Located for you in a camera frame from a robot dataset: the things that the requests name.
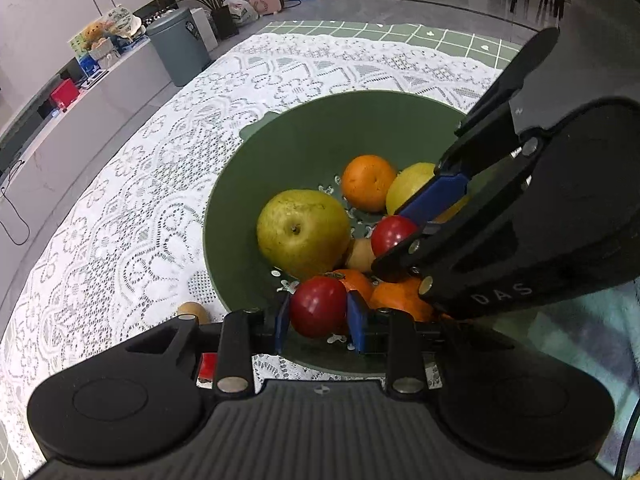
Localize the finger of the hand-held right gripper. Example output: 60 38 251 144
399 26 561 227
371 139 546 311

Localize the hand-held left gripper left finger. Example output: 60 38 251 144
120 291 292 395

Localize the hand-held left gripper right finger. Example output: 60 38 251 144
346 291 521 395

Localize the red tomato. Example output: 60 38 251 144
196 353 219 380
290 276 349 340
371 215 419 257

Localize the orange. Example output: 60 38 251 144
325 269 376 307
370 277 437 324
341 155 399 213

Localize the brown kiwi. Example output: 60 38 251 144
177 301 211 326
345 238 382 272

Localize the large green-yellow pear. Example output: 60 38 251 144
256 189 353 272

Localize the green colander bowl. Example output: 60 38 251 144
202 91 501 377

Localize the small yellow pear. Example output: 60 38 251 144
385 162 472 224

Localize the light teal clothing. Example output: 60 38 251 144
535 280 640 480

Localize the white lace tablecloth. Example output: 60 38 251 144
0 32 506 480

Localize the white plastic bag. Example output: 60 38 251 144
222 0 260 26

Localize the long grey counter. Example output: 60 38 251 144
0 37 174 197

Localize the white box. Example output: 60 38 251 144
190 7 219 54

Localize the grey trash bin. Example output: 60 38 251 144
145 7 212 87

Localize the red box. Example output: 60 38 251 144
50 79 81 111

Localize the yellow plush toy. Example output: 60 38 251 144
81 20 109 44

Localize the black cable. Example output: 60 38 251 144
0 160 32 247

